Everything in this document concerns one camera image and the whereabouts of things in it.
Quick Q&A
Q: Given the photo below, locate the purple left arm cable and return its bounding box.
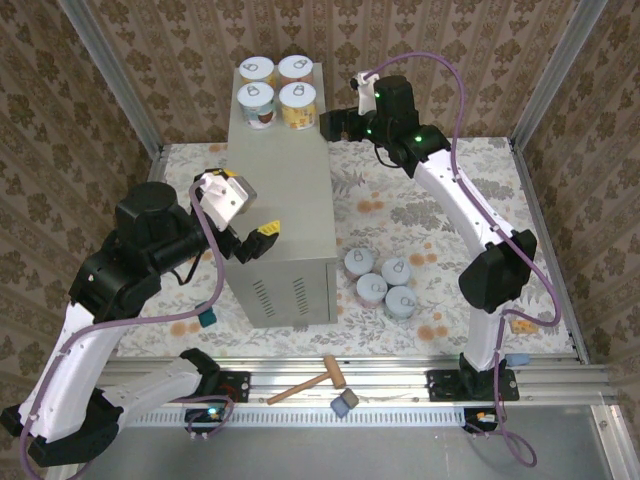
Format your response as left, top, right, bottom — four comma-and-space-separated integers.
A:
18, 177, 226, 474

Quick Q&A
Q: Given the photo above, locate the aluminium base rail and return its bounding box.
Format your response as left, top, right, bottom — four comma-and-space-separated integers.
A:
99, 355, 609, 407

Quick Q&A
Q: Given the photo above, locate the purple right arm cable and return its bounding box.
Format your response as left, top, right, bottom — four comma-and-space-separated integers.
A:
367, 51, 561, 469

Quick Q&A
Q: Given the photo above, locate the teal coconut label can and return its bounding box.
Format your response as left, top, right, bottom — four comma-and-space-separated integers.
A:
235, 81, 278, 130

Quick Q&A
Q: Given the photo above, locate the grey metal panel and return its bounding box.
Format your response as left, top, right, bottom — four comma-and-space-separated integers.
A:
47, 404, 626, 480

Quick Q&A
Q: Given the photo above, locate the yellow patterned label can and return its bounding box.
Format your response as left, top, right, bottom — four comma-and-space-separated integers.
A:
277, 82, 319, 131

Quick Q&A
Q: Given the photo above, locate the blue label tin can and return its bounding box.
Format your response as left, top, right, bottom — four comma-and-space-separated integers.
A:
383, 285, 419, 324
380, 258, 413, 289

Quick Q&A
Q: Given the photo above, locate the aluminium frame post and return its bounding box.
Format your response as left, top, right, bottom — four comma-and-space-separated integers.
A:
57, 0, 165, 154
512, 0, 609, 146

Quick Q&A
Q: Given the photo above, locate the small controller board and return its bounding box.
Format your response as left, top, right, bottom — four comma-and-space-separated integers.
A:
184, 407, 234, 436
463, 407, 501, 434

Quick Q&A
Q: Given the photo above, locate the wooden mallet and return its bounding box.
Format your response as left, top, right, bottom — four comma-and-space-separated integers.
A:
266, 354, 348, 406

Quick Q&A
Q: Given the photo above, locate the pink label tin can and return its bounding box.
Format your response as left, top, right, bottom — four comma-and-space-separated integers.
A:
355, 273, 389, 311
343, 248, 376, 282

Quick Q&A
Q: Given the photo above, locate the slotted cable duct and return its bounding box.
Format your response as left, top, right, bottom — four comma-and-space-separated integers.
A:
92, 409, 469, 428

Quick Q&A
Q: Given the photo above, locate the floral tablecloth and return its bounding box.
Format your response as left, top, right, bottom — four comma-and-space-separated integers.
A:
117, 135, 576, 359

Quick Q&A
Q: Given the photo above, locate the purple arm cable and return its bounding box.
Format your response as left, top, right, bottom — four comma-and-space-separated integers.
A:
18, 177, 226, 474
367, 51, 561, 469

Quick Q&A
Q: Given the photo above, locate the yellow orange-fruit label can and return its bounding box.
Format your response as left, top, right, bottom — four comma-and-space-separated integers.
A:
237, 57, 278, 89

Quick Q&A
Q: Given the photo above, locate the grey metal counter box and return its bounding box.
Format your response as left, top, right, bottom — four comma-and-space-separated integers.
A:
218, 63, 340, 330

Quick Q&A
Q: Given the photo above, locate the peach label tin can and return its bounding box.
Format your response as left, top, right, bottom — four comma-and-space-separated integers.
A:
277, 54, 317, 87

